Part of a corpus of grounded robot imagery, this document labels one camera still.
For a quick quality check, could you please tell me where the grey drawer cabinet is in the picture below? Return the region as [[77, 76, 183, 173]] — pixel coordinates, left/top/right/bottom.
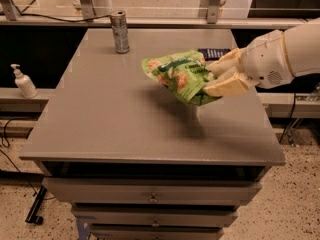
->
[[19, 28, 287, 240]]

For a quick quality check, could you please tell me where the silver metal can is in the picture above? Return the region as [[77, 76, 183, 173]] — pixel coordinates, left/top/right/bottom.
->
[[110, 10, 130, 54]]

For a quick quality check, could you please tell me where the black cable at right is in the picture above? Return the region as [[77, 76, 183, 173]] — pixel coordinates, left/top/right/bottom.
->
[[278, 93, 298, 144]]

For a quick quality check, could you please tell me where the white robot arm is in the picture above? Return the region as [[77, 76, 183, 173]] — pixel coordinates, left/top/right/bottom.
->
[[203, 19, 320, 97]]

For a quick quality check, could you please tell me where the bottom grey drawer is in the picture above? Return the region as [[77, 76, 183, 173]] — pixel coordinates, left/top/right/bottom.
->
[[90, 225, 223, 240]]

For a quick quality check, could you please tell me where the blue rxbar blueberry bar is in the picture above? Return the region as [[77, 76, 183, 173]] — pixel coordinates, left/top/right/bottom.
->
[[198, 48, 230, 61]]

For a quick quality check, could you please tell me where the black metal floor stand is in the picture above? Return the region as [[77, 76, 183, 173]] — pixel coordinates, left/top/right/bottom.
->
[[25, 186, 47, 225]]

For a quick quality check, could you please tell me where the top grey drawer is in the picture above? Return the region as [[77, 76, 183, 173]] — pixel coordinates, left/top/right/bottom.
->
[[43, 178, 261, 206]]

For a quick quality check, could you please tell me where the black cable on ledge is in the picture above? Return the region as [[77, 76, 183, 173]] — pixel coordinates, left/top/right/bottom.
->
[[13, 7, 112, 23]]

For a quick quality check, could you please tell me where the middle grey drawer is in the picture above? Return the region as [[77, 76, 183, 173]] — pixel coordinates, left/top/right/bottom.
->
[[72, 206, 238, 227]]

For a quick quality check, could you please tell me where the grey drawer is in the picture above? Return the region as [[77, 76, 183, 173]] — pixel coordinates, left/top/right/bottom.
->
[[43, 178, 261, 206], [72, 206, 238, 227], [90, 225, 223, 240]]

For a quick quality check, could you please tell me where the white pump bottle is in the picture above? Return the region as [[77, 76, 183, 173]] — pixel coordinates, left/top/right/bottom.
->
[[11, 64, 38, 98]]

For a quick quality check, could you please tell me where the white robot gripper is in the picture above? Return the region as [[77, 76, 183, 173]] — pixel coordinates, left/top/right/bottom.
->
[[202, 30, 294, 97]]

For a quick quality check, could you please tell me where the green rice chip bag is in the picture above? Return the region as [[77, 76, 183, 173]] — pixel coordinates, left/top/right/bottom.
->
[[141, 50, 220, 106]]

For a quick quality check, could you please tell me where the black floor cable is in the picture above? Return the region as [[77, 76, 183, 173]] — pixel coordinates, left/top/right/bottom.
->
[[0, 117, 56, 201]]

